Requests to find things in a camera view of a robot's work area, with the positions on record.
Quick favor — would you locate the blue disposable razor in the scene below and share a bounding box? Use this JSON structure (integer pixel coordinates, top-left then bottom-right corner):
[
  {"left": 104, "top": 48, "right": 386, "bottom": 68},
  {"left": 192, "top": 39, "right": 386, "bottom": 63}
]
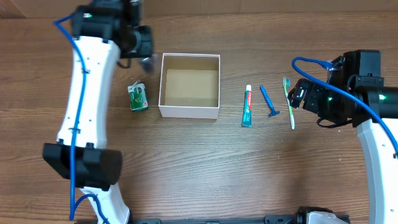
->
[{"left": 260, "top": 85, "right": 280, "bottom": 117}]

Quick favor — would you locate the clear spray bottle dark liquid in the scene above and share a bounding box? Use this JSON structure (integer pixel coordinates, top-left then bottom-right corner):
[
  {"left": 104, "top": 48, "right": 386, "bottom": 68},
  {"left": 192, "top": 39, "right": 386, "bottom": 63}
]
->
[{"left": 139, "top": 54, "right": 158, "bottom": 73}]

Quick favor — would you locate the green Dettol soap packet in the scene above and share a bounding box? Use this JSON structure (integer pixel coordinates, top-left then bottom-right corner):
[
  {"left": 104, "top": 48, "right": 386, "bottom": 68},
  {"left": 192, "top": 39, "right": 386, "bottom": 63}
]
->
[{"left": 127, "top": 80, "right": 149, "bottom": 111}]

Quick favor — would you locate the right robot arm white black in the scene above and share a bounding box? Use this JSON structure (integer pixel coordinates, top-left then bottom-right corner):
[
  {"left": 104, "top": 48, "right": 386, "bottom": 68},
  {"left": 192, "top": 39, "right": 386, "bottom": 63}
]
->
[{"left": 287, "top": 50, "right": 397, "bottom": 223}]

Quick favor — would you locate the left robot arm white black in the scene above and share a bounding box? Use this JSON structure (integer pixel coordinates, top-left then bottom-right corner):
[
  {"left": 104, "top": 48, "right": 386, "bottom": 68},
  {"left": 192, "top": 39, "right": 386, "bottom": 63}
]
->
[{"left": 43, "top": 0, "right": 153, "bottom": 223}]

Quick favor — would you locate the green white toothbrush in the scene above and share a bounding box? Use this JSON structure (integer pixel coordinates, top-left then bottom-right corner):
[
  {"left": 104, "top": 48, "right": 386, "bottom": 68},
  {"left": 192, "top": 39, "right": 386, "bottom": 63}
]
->
[{"left": 282, "top": 77, "right": 295, "bottom": 130}]

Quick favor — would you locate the green Colgate toothpaste tube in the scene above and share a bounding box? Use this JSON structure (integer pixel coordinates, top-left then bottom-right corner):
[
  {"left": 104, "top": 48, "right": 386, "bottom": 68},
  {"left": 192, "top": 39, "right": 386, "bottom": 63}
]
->
[{"left": 242, "top": 85, "right": 252, "bottom": 128}]

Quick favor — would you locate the open white cardboard box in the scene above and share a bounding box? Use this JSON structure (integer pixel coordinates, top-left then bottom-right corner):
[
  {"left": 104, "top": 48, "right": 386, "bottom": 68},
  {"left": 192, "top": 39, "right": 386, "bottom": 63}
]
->
[{"left": 158, "top": 53, "right": 221, "bottom": 119}]

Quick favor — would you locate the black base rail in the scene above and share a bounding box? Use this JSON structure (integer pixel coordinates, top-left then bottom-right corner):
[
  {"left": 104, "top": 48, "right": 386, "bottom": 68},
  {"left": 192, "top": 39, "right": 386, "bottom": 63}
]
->
[{"left": 131, "top": 215, "right": 295, "bottom": 224}]

